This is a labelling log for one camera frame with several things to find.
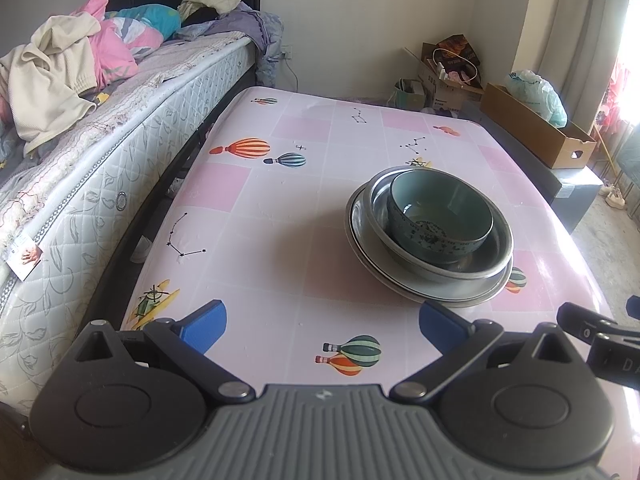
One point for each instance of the beige curtain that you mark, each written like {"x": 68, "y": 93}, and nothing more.
{"x": 565, "y": 15}

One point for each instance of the grey carton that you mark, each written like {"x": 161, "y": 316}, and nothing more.
{"x": 575, "y": 190}

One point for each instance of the deep steel bowl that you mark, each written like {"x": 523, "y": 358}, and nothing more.
{"x": 380, "y": 210}

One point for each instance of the brown gift bag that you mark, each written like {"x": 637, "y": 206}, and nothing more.
{"x": 462, "y": 52}

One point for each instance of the open cardboard box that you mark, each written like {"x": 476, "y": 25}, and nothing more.
{"x": 450, "y": 92}

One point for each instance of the white floral plate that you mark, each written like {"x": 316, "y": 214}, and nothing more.
{"x": 452, "y": 303}

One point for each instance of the metal clothes rack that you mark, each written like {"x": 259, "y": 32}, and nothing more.
{"x": 627, "y": 160}

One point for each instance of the pink blanket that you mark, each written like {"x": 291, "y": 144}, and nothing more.
{"x": 112, "y": 55}

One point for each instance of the wide shallow steel dish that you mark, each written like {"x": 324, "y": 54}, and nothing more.
{"x": 359, "y": 225}

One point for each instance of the wall socket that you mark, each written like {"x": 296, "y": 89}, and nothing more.
{"x": 287, "y": 52}

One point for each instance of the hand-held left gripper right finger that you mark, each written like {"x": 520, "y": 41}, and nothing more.
{"x": 442, "y": 327}

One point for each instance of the cream hooded garment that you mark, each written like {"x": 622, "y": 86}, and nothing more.
{"x": 50, "y": 70}

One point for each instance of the teal ceramic bowl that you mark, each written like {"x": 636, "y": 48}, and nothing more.
{"x": 440, "y": 210}

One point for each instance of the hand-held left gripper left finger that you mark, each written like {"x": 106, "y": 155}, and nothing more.
{"x": 205, "y": 327}

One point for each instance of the red floral cloth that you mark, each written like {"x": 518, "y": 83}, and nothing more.
{"x": 616, "y": 95}

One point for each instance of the white quilted mattress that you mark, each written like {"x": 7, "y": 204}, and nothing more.
{"x": 100, "y": 180}

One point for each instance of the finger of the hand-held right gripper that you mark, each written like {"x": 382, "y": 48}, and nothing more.
{"x": 585, "y": 322}
{"x": 633, "y": 306}

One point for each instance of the yellow stick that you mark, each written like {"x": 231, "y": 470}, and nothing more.
{"x": 606, "y": 147}

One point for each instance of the green white plastic bag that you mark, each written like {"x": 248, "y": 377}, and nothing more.
{"x": 537, "y": 97}

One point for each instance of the mattress label tag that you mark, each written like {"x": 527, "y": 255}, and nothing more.
{"x": 25, "y": 257}

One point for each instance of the cream folded cloth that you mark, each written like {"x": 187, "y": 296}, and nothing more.
{"x": 210, "y": 0}

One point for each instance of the long brown cardboard box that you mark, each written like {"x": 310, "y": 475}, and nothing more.
{"x": 545, "y": 130}

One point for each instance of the teal printed quilt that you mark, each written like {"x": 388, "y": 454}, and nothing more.
{"x": 145, "y": 17}

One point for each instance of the pink printed tablecloth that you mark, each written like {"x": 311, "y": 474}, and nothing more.
{"x": 280, "y": 240}

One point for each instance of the green bin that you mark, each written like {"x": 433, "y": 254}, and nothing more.
{"x": 410, "y": 95}

